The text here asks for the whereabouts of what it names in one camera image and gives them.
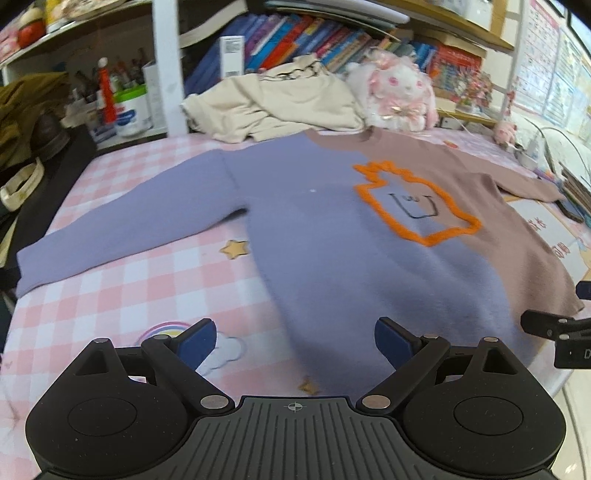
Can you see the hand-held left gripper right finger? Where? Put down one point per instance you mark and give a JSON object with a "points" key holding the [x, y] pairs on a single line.
{"points": [[391, 344]]}

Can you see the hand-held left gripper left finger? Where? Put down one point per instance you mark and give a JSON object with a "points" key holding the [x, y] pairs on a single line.
{"points": [[199, 340]]}

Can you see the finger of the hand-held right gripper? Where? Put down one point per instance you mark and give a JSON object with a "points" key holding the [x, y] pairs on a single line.
{"points": [[542, 324], [584, 290]]}

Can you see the purple and brown sweater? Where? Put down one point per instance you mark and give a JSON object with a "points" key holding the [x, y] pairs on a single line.
{"points": [[323, 230]]}

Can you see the dark phone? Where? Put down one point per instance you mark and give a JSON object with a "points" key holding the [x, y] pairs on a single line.
{"points": [[571, 211]]}

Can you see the pink checkered bed sheet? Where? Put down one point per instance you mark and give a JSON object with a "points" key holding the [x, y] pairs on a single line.
{"points": [[138, 277]]}

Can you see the stack of brown books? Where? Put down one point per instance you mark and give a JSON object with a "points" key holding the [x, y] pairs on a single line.
{"points": [[577, 182]]}

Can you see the small pink plush toy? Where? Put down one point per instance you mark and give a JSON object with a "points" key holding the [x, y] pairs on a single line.
{"points": [[504, 133]]}

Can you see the white jar with blue label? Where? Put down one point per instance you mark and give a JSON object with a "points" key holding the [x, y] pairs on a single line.
{"points": [[133, 113]]}

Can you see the white and pink plush bunny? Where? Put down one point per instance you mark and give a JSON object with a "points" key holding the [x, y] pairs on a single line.
{"points": [[398, 92]]}

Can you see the tall white carton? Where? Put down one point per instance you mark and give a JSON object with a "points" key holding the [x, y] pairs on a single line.
{"points": [[150, 92]]}

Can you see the beige garment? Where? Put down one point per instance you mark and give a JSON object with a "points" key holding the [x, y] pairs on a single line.
{"points": [[286, 101]]}

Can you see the red bottle with white cap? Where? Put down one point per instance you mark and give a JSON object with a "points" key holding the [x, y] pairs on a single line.
{"points": [[106, 99]]}

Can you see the white shelf unit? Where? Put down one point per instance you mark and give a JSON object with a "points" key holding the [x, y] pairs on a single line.
{"points": [[166, 69]]}

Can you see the white upright box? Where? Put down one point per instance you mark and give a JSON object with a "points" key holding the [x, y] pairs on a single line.
{"points": [[232, 55]]}

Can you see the olive cloth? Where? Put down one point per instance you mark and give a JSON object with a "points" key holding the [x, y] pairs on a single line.
{"points": [[27, 106]]}

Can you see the row of colourful books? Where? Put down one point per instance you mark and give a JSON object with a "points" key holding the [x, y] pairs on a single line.
{"points": [[295, 37]]}

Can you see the red and white plush toy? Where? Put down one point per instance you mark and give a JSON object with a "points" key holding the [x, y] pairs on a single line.
{"points": [[30, 30]]}

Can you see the wall poster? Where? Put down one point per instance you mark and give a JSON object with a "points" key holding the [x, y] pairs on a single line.
{"points": [[551, 60]]}

